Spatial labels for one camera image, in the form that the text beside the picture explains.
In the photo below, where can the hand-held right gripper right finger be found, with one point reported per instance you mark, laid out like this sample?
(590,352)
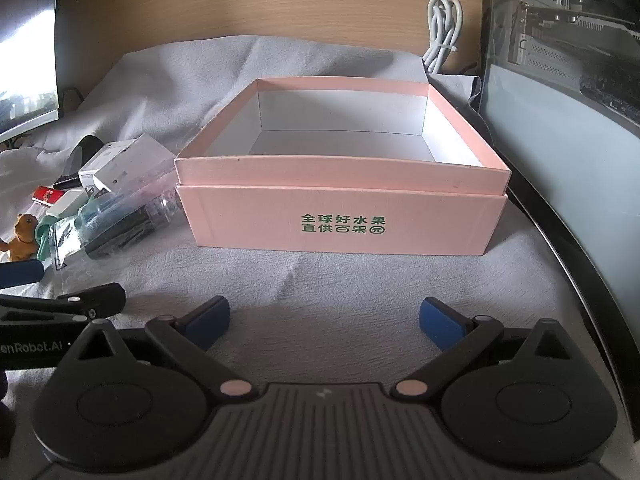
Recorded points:
(439,322)

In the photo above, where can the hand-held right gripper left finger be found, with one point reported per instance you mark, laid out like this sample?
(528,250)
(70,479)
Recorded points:
(212,319)

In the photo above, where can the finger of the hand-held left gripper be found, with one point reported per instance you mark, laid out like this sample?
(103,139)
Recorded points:
(95,297)
(22,272)

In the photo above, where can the pink cardboard box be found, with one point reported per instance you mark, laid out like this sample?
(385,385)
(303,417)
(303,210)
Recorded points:
(345,180)

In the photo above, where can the orange bear figurine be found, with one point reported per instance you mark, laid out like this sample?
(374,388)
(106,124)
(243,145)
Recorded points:
(22,240)

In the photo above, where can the mint green item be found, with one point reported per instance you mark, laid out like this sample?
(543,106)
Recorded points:
(44,232)

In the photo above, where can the clear plastic package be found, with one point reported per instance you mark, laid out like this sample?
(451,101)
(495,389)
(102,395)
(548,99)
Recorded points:
(120,230)

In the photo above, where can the small red box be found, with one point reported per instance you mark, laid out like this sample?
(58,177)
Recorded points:
(46,195)

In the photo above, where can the white charger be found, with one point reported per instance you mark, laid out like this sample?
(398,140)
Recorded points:
(67,202)

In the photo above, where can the grey cloth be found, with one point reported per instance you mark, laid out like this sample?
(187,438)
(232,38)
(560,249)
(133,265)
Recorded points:
(320,280)

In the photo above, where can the small white box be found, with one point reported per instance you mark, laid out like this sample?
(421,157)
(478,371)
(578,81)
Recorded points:
(92,170)

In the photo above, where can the black grey device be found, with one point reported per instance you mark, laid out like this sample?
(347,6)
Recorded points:
(82,152)

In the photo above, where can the curved monitor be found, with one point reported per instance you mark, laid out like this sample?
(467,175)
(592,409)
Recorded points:
(30,45)

